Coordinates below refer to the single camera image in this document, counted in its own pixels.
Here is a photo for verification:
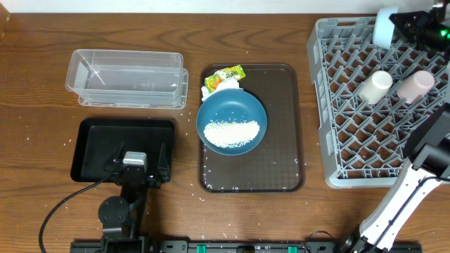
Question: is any dark blue plate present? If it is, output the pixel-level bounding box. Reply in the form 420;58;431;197
196;89;267;155

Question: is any brown serving tray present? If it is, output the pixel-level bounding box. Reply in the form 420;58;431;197
198;63;305;193

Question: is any clear plastic bin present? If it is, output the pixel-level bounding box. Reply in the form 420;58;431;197
65;49;188;110

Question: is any grey dishwasher rack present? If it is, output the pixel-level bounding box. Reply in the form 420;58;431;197
307;17;449;189

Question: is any black plastic tray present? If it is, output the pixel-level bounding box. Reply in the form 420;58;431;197
70;118;174;182

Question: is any green yellow snack wrapper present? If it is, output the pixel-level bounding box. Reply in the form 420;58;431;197
205;65;246;93

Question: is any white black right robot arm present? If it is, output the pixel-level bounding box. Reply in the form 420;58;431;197
307;6;449;252

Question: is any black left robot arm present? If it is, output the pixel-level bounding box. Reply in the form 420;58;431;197
98;143;162;253

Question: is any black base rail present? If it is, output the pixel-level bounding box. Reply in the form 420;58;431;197
69;239;423;253

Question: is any light blue bowl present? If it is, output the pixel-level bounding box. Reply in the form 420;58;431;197
372;6;399;50

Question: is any crumpled white tissue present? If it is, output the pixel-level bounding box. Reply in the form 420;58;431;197
201;77;242;102

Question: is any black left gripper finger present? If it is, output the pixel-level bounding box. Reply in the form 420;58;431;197
157;143;171;183
103;142;124;172

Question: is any cream white cup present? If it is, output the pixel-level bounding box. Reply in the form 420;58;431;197
359;70;393;105

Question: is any pink cup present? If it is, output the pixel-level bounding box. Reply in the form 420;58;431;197
397;70;435;104

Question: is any white rice pile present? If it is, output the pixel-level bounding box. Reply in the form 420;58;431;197
203;120;260;148

